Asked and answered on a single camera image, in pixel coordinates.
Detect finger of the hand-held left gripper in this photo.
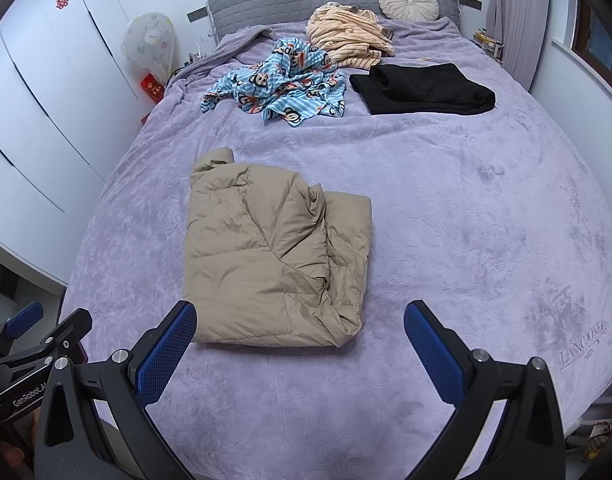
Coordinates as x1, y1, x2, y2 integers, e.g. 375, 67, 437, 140
0, 308, 93, 369
0, 301, 45, 356

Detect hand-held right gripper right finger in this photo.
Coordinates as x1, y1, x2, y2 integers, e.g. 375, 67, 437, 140
404, 300, 569, 480

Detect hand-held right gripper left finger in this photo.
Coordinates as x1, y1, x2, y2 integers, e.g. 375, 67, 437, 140
33, 300, 197, 480

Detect beige puffer jacket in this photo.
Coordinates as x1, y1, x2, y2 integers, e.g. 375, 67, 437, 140
182, 147, 374, 348

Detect white bedside cabinet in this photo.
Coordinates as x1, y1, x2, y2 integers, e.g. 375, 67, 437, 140
0, 250, 69, 331

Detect purple plush blanket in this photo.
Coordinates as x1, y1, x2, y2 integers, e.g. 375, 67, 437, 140
56, 15, 612, 480

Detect white wardrobe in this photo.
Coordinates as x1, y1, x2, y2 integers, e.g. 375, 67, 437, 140
0, 0, 152, 271

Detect red packet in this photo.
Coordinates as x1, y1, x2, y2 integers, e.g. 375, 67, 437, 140
140, 74, 165, 98

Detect black folded garment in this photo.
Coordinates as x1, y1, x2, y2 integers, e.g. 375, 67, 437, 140
349, 62, 496, 117

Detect blue monkey print cloth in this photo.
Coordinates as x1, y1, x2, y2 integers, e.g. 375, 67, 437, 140
201, 37, 347, 128

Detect fan with white cover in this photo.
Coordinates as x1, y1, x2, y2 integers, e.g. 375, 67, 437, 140
121, 12, 177, 78

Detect colourful boxes on nightstand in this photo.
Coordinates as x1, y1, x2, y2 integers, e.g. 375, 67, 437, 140
473, 27, 506, 58

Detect beige striped fleece garment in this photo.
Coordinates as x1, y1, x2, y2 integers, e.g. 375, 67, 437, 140
306, 2, 397, 70

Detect pale curtain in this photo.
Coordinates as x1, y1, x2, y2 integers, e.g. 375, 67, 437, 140
488, 0, 554, 93

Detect round cream cushion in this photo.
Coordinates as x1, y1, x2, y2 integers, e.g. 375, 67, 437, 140
378, 0, 440, 24

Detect window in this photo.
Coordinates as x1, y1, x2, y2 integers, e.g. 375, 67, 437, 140
550, 0, 612, 86

